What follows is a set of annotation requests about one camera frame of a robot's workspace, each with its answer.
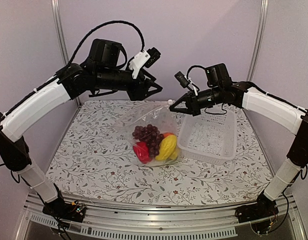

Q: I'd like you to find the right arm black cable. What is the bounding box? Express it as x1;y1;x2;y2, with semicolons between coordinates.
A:
266;189;289;235

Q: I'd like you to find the clear zip top bag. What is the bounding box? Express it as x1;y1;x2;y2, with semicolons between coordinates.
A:
113;99;181;167

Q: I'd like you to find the floral tablecloth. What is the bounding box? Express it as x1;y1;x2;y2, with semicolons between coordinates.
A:
46;100;272;206

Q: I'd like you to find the red bell pepper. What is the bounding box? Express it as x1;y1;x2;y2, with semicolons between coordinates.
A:
132;141;152;164

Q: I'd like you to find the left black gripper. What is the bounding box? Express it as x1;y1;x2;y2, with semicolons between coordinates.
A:
95;66;164;101

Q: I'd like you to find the right aluminium post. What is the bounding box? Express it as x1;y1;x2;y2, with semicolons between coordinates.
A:
246;0;269;82

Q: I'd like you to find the dark red grapes bunch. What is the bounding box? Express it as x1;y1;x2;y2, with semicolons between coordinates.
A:
132;124;164;158

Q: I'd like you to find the yellow corn front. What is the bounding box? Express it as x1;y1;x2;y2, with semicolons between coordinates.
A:
169;147;180;161

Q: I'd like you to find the left aluminium post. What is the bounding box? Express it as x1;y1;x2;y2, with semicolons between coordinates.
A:
50;0;69;65

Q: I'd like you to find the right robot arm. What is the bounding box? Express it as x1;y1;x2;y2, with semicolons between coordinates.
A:
169;81;308;218

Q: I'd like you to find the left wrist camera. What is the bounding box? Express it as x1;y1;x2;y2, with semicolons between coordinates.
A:
86;38;125;69

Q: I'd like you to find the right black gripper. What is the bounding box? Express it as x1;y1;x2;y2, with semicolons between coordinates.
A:
169;85;222;116

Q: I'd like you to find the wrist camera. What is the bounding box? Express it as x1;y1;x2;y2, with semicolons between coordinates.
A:
86;38;125;69
204;63;230;88

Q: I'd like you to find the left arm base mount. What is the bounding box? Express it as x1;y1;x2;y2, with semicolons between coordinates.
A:
42;199;87;223

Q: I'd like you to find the yellow lemon back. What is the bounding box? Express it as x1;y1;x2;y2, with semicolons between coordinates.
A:
155;134;177;161

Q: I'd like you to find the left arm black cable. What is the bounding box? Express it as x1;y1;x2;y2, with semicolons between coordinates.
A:
66;21;146;67

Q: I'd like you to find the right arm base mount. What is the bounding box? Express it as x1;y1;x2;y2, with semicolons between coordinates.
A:
234;200;279;235

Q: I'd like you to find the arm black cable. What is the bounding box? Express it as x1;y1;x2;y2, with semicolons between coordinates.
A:
66;21;146;67
266;189;289;235

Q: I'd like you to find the orange mandarin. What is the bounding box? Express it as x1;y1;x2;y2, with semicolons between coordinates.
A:
163;132;173;138

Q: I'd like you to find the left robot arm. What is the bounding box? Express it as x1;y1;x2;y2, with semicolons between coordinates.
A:
0;62;163;217

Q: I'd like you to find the aluminium post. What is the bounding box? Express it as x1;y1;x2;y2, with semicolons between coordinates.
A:
246;0;269;82
50;0;69;65

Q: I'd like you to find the white plastic basket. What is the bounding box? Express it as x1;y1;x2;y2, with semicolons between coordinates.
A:
177;110;237;165

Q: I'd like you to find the aluminium front rail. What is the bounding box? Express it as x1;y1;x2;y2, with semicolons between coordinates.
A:
15;192;308;240

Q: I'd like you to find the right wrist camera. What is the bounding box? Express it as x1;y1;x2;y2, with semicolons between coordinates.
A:
204;63;230;88

